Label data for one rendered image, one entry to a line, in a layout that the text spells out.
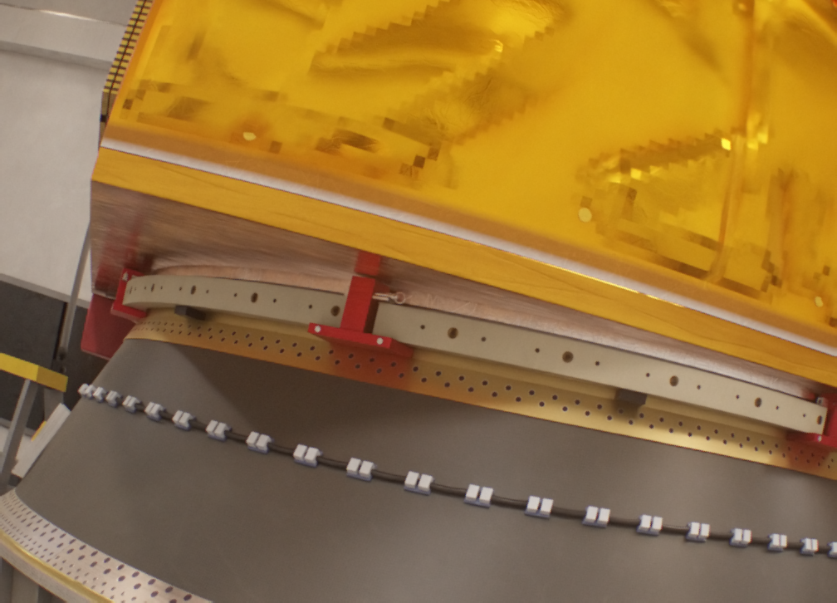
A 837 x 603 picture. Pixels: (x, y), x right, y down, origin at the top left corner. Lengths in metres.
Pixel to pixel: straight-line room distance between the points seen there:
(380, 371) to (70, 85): 9.25
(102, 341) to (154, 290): 0.93
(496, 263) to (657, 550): 0.45
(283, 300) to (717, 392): 0.64
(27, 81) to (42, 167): 0.85
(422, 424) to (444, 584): 0.26
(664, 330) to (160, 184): 0.70
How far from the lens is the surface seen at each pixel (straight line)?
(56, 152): 10.94
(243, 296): 2.07
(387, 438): 1.89
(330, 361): 1.99
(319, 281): 2.04
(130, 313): 2.53
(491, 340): 1.89
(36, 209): 10.86
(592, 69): 1.88
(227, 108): 1.73
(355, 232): 1.75
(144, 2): 2.10
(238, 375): 2.05
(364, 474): 1.85
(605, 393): 1.94
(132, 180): 1.73
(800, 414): 2.01
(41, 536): 2.12
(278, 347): 2.05
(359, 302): 1.93
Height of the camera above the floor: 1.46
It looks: 8 degrees up
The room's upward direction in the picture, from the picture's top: 13 degrees clockwise
